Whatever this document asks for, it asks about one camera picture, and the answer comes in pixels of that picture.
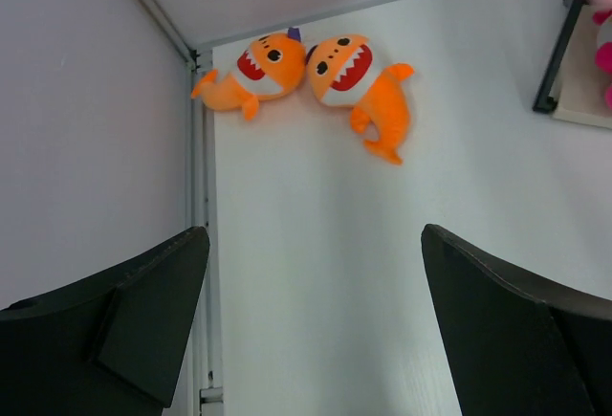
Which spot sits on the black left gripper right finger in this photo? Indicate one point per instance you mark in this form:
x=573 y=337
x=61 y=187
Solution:
x=517 y=343

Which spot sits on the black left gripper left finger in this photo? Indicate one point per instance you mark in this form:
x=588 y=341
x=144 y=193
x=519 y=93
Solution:
x=111 y=343

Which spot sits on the orange shark plush purple fin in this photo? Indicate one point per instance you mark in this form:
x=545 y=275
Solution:
x=272 y=67

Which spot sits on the hot pink plush with glasses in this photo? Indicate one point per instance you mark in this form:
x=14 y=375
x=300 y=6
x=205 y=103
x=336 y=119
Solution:
x=602 y=19

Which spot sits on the beige three-tier shelf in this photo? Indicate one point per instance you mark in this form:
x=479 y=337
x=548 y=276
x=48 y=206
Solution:
x=573 y=88

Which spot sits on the aluminium corner frame post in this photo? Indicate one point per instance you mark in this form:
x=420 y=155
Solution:
x=160 y=18

